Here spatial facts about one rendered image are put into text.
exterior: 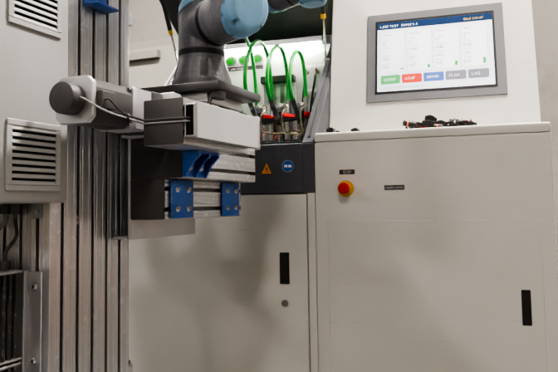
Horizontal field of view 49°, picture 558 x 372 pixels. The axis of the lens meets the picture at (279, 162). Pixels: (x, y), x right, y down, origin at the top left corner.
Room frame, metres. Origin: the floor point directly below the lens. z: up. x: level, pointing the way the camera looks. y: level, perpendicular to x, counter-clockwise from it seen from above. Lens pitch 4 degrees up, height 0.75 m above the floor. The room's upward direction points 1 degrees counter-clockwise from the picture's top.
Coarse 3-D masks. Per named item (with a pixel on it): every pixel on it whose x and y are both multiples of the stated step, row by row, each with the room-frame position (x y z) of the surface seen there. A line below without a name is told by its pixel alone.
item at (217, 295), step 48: (144, 240) 2.11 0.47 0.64; (192, 240) 2.05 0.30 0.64; (240, 240) 2.00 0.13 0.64; (288, 240) 1.96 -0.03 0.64; (144, 288) 2.11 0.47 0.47; (192, 288) 2.05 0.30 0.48; (240, 288) 2.01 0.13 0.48; (288, 288) 1.96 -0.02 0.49; (144, 336) 2.11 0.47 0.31; (192, 336) 2.06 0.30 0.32; (240, 336) 2.01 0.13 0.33; (288, 336) 1.96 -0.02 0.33
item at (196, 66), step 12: (192, 48) 1.45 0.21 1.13; (204, 48) 1.45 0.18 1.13; (216, 48) 1.46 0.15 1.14; (180, 60) 1.47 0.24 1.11; (192, 60) 1.45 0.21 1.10; (204, 60) 1.45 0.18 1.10; (216, 60) 1.46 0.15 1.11; (180, 72) 1.45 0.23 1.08; (192, 72) 1.43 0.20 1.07; (204, 72) 1.44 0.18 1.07; (216, 72) 1.45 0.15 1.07
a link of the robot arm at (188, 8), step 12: (192, 0) 1.45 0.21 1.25; (204, 0) 1.43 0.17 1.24; (180, 12) 1.47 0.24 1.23; (192, 12) 1.43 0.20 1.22; (180, 24) 1.47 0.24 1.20; (192, 24) 1.43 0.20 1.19; (180, 36) 1.47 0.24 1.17; (192, 36) 1.45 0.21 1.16; (204, 36) 1.43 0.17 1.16; (180, 48) 1.47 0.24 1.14
